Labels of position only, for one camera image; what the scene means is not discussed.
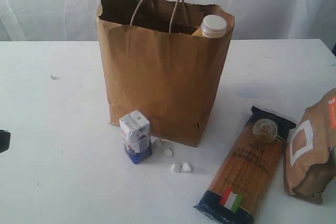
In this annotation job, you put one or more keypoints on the small blue white milk carton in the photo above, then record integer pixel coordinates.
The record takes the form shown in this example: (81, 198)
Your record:
(136, 136)

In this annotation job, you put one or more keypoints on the brown paper shopping bag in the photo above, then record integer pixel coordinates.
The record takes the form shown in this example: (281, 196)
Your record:
(152, 63)

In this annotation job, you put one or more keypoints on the yellow grain bottle white cap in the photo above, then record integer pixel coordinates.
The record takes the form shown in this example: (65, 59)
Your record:
(212, 26)

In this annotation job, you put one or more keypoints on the white paper ball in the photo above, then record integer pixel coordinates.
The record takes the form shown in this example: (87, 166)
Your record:
(158, 142)
(186, 167)
(167, 152)
(176, 167)

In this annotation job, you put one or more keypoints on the brown kraft pouch orange label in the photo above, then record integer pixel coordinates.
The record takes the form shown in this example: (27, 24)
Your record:
(309, 162)

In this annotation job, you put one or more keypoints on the spaghetti package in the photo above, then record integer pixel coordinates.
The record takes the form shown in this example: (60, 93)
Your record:
(245, 175)

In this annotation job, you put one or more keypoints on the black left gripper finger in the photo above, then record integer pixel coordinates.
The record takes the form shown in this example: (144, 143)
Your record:
(5, 137)

